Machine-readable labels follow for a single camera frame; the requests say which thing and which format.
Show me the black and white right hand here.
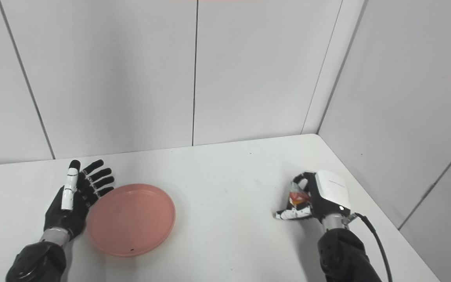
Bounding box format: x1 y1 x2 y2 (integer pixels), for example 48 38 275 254
275 170 352 225

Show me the black and white left hand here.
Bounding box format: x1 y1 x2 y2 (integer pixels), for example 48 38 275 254
43 159 115 240

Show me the chocolate cake slice with fruit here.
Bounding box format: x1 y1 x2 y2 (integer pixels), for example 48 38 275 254
289 186 311 206

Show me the pink round plate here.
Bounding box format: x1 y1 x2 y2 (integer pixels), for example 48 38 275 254
87 184 177 258

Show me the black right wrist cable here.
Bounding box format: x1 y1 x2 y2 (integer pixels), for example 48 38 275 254
345 212 393 282

